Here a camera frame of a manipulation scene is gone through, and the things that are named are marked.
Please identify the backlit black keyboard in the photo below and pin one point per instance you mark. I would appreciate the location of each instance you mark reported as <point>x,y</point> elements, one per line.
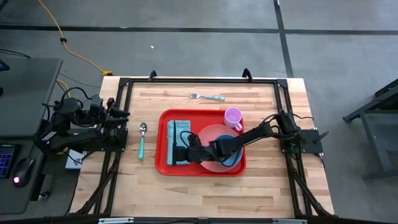
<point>6,161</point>

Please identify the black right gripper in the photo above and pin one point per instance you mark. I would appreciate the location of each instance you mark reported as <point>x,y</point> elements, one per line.
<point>194,151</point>

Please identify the black computer mouse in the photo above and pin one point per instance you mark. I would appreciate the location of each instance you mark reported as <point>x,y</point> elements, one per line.
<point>23,169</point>

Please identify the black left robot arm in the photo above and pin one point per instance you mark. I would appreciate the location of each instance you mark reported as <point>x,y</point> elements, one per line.
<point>62,137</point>

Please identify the red plastic tray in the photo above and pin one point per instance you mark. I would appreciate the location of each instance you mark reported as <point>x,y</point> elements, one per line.
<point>199,116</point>

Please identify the pink plastic plate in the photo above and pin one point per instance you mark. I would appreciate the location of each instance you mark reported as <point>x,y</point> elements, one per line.
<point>211,132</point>

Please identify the blue plastic bowl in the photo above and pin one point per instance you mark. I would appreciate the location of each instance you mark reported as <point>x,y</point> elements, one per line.
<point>228,138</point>

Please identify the black aluminium table frame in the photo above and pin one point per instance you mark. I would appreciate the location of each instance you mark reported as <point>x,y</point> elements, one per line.
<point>202,81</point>

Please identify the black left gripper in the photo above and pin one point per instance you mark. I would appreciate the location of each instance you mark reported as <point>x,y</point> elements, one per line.
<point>99,110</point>

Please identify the silver metal bracket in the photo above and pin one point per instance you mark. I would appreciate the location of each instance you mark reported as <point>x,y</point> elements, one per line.
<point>290,221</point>
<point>115,220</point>

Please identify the dark metal stand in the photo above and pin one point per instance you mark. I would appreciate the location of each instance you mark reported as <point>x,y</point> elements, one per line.
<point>373,137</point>

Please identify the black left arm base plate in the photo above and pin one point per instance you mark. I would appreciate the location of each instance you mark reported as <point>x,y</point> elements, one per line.
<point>121,146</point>

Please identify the grey desk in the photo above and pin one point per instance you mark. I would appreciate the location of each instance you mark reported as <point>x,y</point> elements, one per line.
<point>28,93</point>

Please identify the desk caster wheel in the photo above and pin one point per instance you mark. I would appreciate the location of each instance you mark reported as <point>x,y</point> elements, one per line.
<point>43,196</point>

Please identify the teal cloth napkin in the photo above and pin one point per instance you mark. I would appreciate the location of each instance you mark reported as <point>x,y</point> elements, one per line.
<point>183,127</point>

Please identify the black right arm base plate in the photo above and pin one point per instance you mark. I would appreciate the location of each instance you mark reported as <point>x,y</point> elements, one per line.
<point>311,146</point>

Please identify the small white box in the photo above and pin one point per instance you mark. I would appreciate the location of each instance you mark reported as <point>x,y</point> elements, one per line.
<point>73,163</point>

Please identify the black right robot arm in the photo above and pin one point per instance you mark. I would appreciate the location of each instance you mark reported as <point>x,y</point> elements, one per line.
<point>248,137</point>

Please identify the pink plastic mug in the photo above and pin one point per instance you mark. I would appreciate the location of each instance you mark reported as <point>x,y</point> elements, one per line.
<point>232,116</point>

